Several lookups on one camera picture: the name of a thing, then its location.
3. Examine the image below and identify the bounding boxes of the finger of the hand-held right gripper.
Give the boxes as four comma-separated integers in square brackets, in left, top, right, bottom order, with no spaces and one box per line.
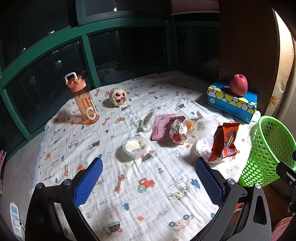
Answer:
[276,150,296,193]

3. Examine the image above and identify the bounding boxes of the green window frame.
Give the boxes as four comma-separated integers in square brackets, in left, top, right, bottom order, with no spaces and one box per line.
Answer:
[0,14,221,142]

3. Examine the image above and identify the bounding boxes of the orange water bottle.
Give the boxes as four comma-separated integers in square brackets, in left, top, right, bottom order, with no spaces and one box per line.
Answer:
[64,72,100,125]

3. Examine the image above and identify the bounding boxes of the blue spotted tissue box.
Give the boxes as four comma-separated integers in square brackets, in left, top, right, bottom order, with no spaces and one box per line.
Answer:
[207,82,258,121]

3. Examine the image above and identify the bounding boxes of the white power strip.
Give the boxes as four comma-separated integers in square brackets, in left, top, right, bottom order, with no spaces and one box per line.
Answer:
[9,202,25,238]

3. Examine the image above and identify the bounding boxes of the brown wooden panel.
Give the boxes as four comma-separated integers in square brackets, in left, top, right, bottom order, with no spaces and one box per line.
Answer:
[218,0,281,114]

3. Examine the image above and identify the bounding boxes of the crumpled foil wrapper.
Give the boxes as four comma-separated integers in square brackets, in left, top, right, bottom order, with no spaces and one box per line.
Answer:
[169,118,189,144]

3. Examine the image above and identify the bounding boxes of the white printed blanket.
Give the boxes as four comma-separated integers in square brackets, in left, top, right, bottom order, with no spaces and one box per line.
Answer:
[38,71,262,241]

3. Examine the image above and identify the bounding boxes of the labelled round plastic cup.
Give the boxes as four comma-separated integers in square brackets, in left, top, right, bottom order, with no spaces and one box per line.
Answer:
[122,136,148,158]

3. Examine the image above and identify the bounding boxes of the small clear plastic cup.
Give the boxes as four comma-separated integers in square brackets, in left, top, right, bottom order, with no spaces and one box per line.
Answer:
[140,110,156,130]

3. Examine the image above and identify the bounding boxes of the pink floral cloth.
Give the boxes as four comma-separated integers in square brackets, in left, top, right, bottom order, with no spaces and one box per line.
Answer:
[270,217,296,241]

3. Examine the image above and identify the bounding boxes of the red snack wrapper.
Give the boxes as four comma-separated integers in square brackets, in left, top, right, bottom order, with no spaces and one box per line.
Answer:
[207,121,241,163]

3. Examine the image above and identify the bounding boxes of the red apple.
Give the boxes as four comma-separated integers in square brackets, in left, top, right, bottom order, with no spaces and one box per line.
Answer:
[230,74,248,96]

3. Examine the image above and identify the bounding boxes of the beige flower cushion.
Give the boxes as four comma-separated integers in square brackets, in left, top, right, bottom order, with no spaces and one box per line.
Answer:
[264,7,296,121]

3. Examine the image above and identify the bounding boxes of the pink snack packet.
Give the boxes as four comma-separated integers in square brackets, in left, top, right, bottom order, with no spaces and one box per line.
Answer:
[151,113,185,142]

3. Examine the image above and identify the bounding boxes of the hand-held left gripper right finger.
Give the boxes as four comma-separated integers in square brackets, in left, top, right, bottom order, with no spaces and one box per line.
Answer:
[194,157,272,241]

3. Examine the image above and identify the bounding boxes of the green plastic basket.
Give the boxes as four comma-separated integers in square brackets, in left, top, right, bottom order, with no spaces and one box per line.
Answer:
[238,115,296,188]

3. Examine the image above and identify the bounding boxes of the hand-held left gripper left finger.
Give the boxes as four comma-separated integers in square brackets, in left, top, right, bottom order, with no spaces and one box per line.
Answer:
[25,157,104,241]

